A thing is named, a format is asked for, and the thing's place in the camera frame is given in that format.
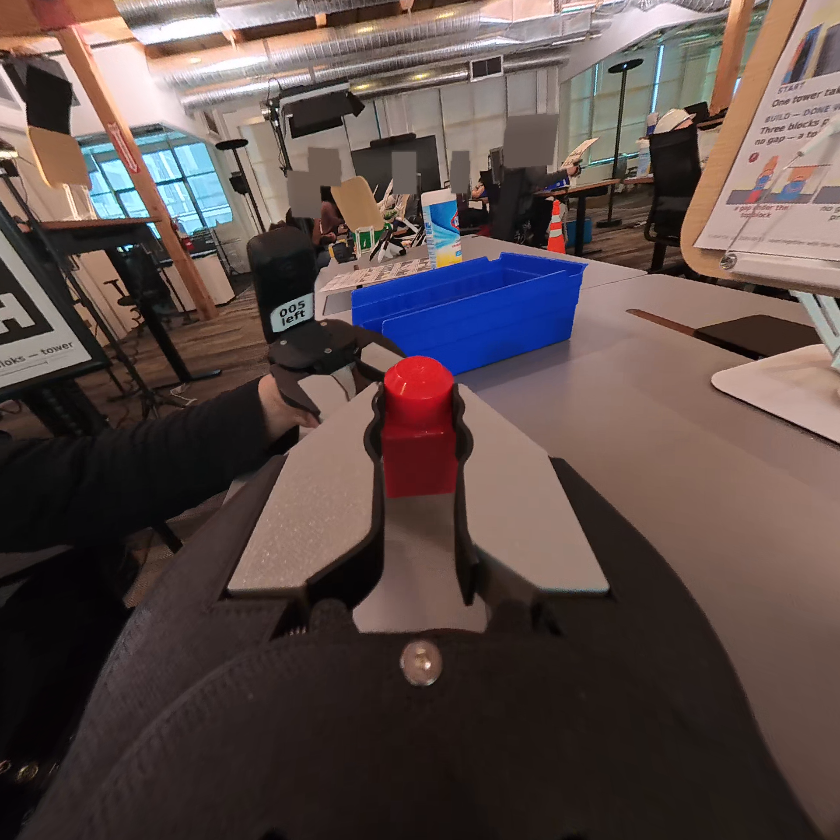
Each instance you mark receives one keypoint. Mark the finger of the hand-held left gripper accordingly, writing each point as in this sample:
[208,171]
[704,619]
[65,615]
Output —
[378,357]
[326,397]

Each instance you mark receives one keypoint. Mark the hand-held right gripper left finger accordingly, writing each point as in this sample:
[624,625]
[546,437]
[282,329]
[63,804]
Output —
[302,525]

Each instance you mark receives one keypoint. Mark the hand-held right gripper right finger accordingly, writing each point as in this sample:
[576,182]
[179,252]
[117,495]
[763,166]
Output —
[532,525]

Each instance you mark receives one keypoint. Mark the red mega block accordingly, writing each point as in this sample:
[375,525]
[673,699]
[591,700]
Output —
[420,440]

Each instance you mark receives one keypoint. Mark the blue plastic bin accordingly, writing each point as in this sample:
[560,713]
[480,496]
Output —
[499,322]

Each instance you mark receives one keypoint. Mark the person's left forearm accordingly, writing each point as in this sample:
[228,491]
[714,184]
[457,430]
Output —
[131,473]

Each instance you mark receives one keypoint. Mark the person's left hand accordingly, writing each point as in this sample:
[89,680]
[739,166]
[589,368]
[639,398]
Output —
[286,414]

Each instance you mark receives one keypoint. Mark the printed paper sheet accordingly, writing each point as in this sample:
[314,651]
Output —
[374,273]

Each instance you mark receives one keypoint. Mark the blue white wipes canister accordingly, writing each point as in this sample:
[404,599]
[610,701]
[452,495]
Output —
[442,230]

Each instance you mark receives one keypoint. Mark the large black display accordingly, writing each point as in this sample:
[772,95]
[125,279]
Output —
[394,164]

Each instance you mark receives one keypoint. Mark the black standing desk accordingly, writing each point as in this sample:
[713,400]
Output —
[118,236]

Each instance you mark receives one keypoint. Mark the black office chair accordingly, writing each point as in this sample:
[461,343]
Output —
[512,204]
[672,184]

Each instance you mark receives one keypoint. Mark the orange traffic cone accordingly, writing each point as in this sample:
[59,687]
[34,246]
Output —
[557,230]

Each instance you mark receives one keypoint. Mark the framed marker sign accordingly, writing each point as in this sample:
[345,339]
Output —
[40,315]

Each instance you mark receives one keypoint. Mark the wooden document stand white base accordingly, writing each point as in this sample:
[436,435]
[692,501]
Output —
[788,387]

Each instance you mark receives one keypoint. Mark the laminated instruction sheet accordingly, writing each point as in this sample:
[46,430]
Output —
[788,197]

